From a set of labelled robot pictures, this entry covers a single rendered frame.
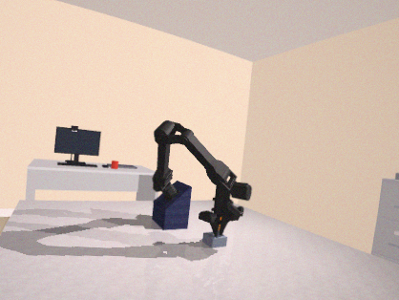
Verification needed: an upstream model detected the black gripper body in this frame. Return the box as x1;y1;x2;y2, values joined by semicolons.
199;195;233;223

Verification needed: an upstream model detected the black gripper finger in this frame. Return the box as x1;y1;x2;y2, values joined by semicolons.
210;221;223;237
219;217;231;235

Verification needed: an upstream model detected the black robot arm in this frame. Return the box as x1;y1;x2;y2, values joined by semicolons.
152;120;251;222

